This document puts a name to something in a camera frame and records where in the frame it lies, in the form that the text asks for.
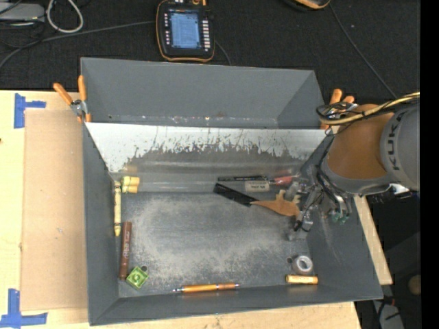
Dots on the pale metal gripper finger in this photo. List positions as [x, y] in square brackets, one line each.
[294, 191]
[305, 224]

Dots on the red pen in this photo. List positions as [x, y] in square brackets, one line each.
[283, 179]

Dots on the tan flat toy animal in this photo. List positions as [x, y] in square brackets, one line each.
[279, 206]

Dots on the small white labelled tube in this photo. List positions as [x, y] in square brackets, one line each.
[257, 186]

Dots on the silver tape roll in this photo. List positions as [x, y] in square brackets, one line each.
[302, 264]

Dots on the black pen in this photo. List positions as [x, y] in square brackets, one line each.
[241, 178]

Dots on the short orange cylinder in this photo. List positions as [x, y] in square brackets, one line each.
[302, 279]

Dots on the black flat comb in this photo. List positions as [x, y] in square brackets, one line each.
[233, 194]

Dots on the grey metal bin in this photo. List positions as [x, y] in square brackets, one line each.
[212, 238]

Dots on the orange pen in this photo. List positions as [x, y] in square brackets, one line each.
[205, 288]

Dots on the short yellow cylinder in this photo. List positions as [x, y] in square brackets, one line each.
[131, 180]
[130, 188]

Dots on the green square block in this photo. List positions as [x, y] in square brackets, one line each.
[136, 278]

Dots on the yellow crayon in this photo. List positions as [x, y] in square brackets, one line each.
[117, 207]

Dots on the brown cardboard board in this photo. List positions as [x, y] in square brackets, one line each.
[51, 211]

